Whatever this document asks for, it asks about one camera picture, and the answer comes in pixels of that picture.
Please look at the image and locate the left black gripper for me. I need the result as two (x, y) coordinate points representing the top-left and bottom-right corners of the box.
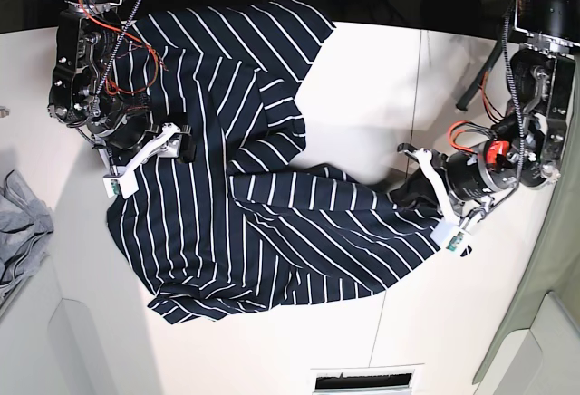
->
(397, 143), (517, 200)

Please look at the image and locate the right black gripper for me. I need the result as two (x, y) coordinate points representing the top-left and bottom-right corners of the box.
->
(88, 111), (196, 163)

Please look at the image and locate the navy white striped t-shirt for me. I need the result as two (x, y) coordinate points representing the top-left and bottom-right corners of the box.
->
(107, 0), (440, 324)

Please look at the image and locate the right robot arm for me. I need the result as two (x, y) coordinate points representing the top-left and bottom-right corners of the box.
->
(48, 0), (196, 166)

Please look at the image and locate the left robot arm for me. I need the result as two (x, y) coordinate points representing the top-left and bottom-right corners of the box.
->
(427, 0), (579, 203)

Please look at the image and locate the black round stool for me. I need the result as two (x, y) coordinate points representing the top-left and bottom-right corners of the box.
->
(420, 0), (482, 35)

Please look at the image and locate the grey clothes pile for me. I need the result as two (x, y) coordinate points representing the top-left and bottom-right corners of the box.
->
(1, 170), (53, 301)

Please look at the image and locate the small white edge clip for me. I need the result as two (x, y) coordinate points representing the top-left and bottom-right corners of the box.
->
(0, 107), (10, 119)

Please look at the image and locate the grey-green side panel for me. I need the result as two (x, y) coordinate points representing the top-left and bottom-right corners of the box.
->
(471, 118), (580, 385)

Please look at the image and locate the white vent slot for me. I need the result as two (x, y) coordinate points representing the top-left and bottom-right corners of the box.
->
(309, 363), (424, 395)

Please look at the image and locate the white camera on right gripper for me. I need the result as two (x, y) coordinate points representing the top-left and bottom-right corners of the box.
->
(98, 121), (177, 199)

